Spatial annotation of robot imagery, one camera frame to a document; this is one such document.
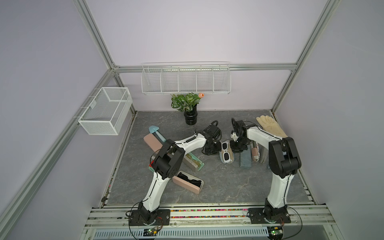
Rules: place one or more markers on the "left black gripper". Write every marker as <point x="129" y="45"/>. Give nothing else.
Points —
<point x="207" y="152"/>

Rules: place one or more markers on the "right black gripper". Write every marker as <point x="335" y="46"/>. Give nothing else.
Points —
<point x="234" y="149"/>

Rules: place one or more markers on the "mint case blue glasses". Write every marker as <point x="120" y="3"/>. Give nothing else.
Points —
<point x="246" y="159"/>

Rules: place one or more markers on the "grey fabric glasses case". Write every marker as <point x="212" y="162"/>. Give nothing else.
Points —
<point x="264" y="155"/>

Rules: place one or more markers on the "grey case mint lining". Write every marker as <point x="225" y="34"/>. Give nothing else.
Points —
<point x="190" y="164"/>

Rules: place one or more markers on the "pink hard glasses case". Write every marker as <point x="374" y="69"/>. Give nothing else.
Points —
<point x="153" y="142"/>

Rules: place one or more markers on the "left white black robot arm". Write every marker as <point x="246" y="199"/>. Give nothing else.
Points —
<point x="167" y="163"/>

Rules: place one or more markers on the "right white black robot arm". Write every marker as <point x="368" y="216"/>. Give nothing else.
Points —
<point x="284" y="162"/>

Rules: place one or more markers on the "pink case black sunglasses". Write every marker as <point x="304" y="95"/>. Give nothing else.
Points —
<point x="186" y="185"/>

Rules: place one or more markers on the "grey mint case red sunglasses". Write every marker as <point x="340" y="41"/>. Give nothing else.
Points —
<point x="151" y="169"/>

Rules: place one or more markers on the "white square sunglasses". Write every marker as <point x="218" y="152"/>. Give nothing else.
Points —
<point x="225" y="154"/>

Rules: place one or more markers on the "beige work glove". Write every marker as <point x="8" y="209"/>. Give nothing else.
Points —
<point x="270" y="125"/>

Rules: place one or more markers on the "green plant in black vase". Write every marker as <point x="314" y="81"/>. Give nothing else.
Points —
<point x="187" y="104"/>

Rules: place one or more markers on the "teal plastic scraper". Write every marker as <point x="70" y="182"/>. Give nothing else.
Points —
<point x="155" y="131"/>

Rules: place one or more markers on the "long white wire shelf basket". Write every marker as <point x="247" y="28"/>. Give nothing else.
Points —
<point x="186" y="77"/>

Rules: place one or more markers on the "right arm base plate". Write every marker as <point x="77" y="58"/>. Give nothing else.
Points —
<point x="269" y="215"/>

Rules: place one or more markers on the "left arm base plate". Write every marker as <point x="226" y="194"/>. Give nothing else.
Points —
<point x="145" y="218"/>

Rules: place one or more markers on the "white wire mesh side basket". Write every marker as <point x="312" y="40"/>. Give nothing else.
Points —
<point x="107" y="111"/>

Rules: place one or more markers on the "white vented cable duct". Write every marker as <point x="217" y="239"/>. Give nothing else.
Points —
<point x="181" y="233"/>

